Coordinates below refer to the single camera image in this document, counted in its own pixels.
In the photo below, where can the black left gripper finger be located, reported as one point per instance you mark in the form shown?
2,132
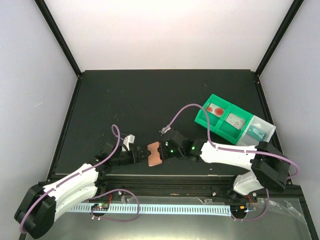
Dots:
144,155
144,151

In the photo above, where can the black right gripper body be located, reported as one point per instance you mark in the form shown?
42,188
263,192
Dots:
176,153

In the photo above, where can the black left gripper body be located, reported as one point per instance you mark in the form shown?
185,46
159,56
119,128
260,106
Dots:
131,159

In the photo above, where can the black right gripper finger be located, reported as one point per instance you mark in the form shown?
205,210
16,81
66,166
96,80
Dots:
160,157
161,148

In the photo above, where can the pink leather card holder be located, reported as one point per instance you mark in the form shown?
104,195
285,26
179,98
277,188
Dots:
154,158

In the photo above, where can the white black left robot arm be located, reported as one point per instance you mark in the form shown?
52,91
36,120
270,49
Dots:
42,205

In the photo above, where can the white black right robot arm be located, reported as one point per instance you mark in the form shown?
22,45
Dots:
265,165

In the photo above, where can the red white april card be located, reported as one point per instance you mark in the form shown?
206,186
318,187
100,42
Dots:
215,110

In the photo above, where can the white VIP card in bin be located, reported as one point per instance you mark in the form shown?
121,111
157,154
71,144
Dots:
235,121

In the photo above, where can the teal card in clear bin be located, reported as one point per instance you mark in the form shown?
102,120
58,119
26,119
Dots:
256,133

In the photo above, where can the left controller circuit board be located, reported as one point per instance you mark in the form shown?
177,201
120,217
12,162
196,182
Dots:
100,207

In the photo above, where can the controller circuit board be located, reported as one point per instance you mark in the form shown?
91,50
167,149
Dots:
242,209
100,207

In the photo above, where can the green middle bin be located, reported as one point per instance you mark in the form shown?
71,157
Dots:
230,133

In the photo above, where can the clear white bin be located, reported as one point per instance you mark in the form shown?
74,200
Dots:
263,125

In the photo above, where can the right controller circuit board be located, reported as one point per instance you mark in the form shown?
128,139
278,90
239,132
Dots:
242,209

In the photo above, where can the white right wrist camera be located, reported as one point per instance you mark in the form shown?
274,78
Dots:
165,129

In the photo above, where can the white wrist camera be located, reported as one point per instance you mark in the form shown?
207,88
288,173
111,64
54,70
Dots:
127,141
165,129

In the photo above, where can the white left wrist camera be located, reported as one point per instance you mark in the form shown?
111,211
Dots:
127,141

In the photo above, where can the white slotted cable duct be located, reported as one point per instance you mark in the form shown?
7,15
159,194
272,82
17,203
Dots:
157,209

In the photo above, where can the black corner frame post left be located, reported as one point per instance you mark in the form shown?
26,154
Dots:
49,19

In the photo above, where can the black corner frame post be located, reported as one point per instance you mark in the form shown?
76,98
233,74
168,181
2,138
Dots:
49,19
282,29

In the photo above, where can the black corner frame post right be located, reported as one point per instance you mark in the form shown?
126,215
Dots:
282,29

